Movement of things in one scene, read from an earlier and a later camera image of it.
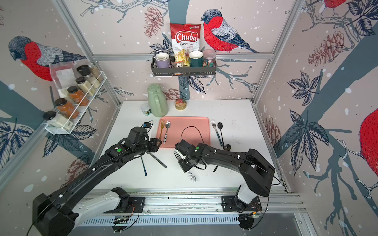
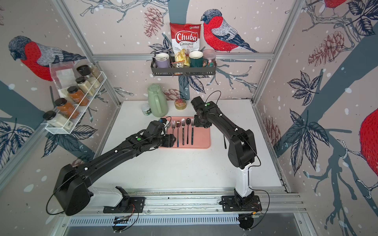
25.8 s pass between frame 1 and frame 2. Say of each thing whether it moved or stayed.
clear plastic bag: stayed
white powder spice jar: stayed
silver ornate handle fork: moved
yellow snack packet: stayed
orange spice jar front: stayed
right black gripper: moved
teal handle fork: moved
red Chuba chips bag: stayed
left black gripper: moved
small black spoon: moved
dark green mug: stayed
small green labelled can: stayed
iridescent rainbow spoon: moved
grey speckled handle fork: moved
